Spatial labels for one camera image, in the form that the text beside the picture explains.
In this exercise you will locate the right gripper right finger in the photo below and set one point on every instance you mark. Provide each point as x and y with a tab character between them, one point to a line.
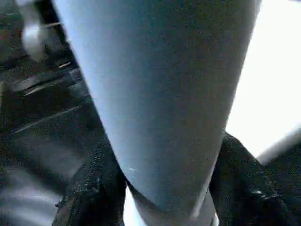
249	188

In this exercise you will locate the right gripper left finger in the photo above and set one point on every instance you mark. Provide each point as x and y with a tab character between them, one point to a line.
91	188

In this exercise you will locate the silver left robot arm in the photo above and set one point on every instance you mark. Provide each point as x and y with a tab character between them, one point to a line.
33	28

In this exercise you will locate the white plastic table leg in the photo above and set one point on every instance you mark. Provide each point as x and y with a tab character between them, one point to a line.
160	94

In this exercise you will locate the white plastic table top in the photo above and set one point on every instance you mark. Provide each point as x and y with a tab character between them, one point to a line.
268	80

